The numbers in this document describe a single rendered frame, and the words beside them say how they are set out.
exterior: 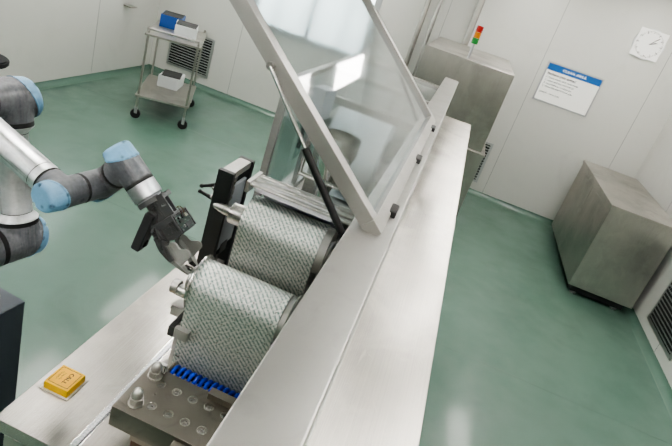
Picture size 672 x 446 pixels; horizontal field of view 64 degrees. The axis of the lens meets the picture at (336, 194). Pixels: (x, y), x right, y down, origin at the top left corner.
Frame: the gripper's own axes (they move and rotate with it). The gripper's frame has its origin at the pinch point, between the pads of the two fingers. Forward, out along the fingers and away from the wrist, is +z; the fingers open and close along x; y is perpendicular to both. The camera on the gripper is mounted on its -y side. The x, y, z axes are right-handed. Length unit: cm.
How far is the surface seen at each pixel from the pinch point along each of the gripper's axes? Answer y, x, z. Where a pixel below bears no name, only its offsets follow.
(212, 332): 0.7, -6.8, 16.3
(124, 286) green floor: -156, 133, 11
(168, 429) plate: -9.0, -25.5, 26.9
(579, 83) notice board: 138, 548, 105
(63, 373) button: -39.6, -15.6, 6.7
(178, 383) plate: -12.3, -12.4, 22.9
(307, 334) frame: 55, -55, 7
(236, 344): 4.8, -6.8, 21.7
